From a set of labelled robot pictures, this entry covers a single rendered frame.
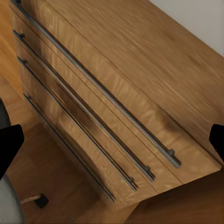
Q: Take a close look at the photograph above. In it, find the swivel chair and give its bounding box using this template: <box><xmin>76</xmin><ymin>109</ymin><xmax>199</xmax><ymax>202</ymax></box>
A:
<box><xmin>0</xmin><ymin>98</ymin><xmax>49</xmax><ymax>224</ymax></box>

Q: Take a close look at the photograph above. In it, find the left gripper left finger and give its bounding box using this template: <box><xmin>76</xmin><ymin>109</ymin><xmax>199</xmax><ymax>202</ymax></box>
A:
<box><xmin>0</xmin><ymin>125</ymin><xmax>24</xmax><ymax>180</ymax></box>

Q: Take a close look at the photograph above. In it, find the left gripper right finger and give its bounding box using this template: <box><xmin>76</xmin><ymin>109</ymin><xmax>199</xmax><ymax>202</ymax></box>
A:
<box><xmin>209</xmin><ymin>124</ymin><xmax>224</xmax><ymax>162</ymax></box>

